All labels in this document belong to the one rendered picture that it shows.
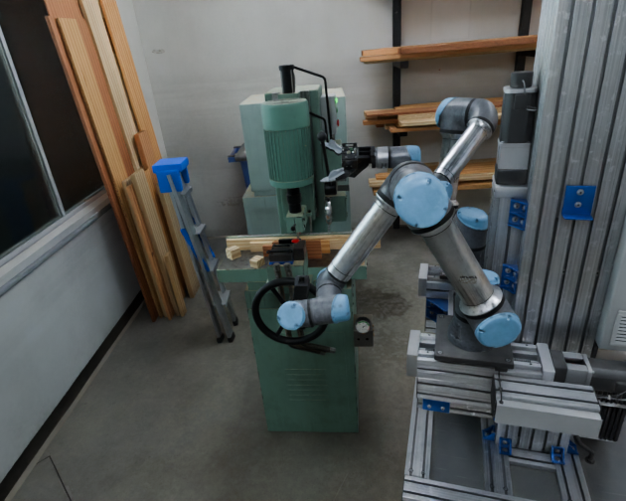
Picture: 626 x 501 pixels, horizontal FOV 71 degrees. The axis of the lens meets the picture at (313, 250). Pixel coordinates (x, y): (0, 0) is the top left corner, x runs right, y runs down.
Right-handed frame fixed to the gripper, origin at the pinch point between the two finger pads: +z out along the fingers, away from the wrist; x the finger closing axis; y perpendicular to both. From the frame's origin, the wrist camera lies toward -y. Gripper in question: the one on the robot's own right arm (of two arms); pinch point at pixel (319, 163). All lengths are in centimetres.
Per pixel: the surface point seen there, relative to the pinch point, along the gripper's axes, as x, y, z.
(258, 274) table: 35, -25, 27
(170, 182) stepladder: -26, -62, 88
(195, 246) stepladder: 2, -88, 81
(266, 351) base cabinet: 63, -51, 28
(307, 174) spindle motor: 0.1, -8.1, 5.5
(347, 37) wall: -193, -147, -4
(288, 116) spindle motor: -13.5, 9.9, 10.1
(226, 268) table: 33, -23, 40
